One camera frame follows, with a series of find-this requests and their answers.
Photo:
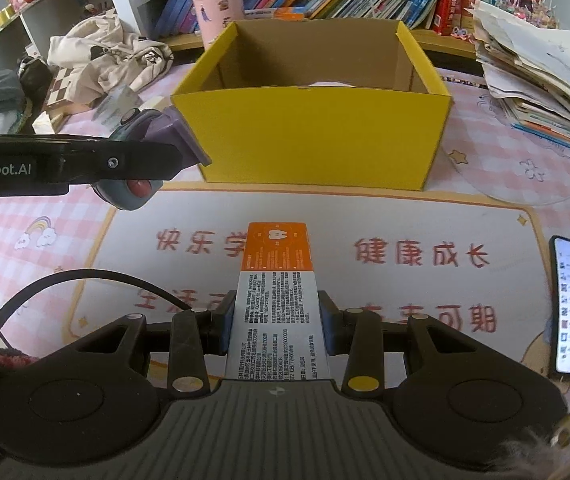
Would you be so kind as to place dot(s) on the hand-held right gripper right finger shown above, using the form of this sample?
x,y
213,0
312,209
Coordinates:
x,y
329,332

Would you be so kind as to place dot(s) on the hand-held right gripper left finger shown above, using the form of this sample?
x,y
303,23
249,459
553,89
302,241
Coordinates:
x,y
217,332

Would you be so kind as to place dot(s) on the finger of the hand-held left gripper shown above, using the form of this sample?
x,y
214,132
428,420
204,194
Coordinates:
x,y
130,162

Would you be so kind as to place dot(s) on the orange white toothpaste box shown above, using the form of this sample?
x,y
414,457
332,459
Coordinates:
x,y
277,290

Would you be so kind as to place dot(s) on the yellow cardboard box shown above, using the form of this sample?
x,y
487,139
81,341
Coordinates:
x,y
315,140

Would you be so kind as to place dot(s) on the black bag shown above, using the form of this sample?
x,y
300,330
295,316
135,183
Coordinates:
x,y
35,80

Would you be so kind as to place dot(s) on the wooden chessboard box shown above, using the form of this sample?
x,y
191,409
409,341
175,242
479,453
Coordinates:
x,y
67,92

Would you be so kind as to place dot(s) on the beige crumpled cloth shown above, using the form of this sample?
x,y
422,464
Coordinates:
x,y
110,55

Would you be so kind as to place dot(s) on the white desk mat red print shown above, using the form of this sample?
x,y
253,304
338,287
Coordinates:
x,y
415,220

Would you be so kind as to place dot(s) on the pink sticker canister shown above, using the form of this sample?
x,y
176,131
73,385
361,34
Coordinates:
x,y
217,10

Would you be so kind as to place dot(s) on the orange white carton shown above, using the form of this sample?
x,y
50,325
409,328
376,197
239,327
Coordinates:
x,y
275,13

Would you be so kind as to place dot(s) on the grey fluffy beaded trim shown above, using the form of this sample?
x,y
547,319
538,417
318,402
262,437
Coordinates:
x,y
560,440

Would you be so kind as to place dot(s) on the stack of papers and booklets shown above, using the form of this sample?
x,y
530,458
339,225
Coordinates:
x,y
540,70

